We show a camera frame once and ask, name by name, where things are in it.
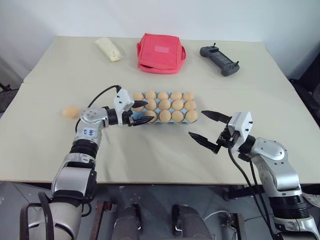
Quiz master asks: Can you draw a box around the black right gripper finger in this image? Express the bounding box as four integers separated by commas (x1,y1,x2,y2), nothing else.
188,131,221,154
201,110,232,124

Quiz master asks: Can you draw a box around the dark metal stand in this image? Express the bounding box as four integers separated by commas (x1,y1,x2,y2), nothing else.
0,81,14,114

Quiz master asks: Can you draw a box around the black table frame bar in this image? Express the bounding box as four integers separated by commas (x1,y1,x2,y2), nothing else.
223,185,266,201

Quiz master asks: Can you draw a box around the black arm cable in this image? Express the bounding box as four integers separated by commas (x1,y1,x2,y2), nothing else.
248,159,270,224
227,146,279,240
87,85,123,109

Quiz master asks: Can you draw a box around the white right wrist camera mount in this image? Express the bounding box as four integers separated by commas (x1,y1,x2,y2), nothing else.
228,111,254,149

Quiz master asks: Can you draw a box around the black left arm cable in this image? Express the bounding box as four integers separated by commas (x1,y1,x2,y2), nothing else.
87,85,123,109

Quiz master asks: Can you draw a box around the thick black hose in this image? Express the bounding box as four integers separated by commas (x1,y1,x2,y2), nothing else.
37,191,55,240

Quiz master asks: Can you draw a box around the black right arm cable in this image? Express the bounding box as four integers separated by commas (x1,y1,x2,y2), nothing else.
227,146,279,240
248,159,270,224

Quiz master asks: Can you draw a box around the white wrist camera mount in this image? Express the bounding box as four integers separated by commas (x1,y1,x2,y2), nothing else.
228,111,254,149
112,87,136,114

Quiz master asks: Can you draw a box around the dark rounded shape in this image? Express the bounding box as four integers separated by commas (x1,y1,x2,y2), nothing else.
171,203,214,240
113,202,146,240

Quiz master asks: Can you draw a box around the white plastic packet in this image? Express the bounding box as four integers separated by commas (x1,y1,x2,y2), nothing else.
93,37,125,64

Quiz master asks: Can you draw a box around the blue egg carton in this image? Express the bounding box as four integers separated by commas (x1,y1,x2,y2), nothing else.
129,91,200,125

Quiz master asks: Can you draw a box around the black chair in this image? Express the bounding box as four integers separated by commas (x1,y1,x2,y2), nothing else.
289,49,320,121

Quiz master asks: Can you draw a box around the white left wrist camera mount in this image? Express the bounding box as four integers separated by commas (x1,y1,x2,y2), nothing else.
112,87,136,114

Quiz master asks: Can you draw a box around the thin white cable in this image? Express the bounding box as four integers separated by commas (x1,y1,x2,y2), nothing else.
203,210,232,222

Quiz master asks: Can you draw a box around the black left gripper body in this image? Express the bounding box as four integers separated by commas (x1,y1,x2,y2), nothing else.
121,109,135,127

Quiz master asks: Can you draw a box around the red fabric bag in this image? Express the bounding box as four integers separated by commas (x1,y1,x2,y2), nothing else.
136,32,188,75

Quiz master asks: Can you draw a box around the grey remote controller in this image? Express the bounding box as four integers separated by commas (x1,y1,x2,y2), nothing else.
199,42,242,77

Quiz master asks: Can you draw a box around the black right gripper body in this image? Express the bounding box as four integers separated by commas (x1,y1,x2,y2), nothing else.
216,123,239,151

